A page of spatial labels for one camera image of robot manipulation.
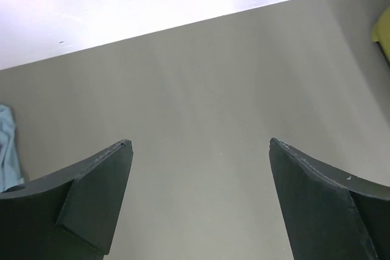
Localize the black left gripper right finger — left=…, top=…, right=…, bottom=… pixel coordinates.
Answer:
left=269, top=138, right=389, bottom=259

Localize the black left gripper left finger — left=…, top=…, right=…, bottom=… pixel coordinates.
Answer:
left=1, top=139, right=133, bottom=259

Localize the light blue folded shirt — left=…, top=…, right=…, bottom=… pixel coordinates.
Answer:
left=1, top=105, right=24, bottom=192

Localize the olive green plastic bin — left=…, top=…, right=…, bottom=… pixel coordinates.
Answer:
left=371, top=7, right=390, bottom=65

